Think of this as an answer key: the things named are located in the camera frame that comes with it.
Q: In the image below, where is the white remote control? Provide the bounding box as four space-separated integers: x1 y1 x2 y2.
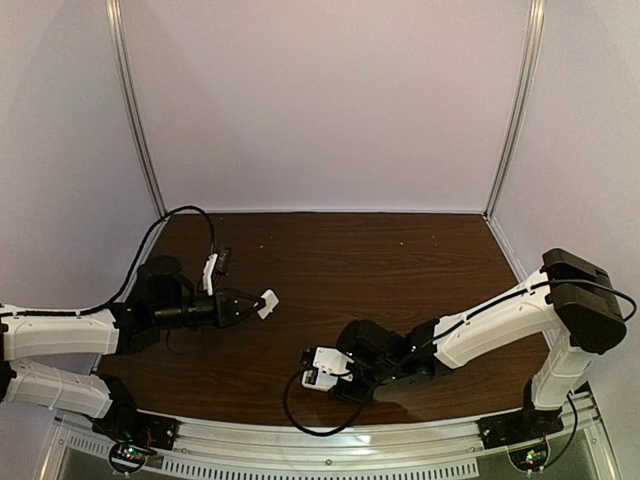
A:
306 369 339 392

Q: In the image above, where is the white battery cover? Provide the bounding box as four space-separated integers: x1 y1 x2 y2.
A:
257 289 279 320

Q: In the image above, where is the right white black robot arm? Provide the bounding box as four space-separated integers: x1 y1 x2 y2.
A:
330 248 627 442

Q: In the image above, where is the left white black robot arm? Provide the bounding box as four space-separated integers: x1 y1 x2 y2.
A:
1 253 279 444

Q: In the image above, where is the right black braided cable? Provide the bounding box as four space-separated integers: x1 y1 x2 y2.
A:
282 279 634 435

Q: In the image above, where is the black braided cable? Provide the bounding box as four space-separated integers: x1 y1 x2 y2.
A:
282 279 634 435
0 204 221 321

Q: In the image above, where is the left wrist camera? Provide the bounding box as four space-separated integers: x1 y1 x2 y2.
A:
202 246 233 296

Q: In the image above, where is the left black braided cable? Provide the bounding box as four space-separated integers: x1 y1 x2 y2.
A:
0 204 221 321

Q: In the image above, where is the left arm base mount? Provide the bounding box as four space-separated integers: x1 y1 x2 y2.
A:
90 411 180 477

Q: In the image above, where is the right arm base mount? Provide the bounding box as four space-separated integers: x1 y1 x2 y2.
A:
477 409 564 474

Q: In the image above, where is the left aluminium corner post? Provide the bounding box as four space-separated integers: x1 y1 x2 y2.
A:
105 0 167 217

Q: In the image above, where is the aluminium corner post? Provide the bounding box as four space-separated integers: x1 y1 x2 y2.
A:
484 0 546 221
105 0 167 217

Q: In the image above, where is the right aluminium corner post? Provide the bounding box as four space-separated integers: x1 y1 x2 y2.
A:
484 0 546 221

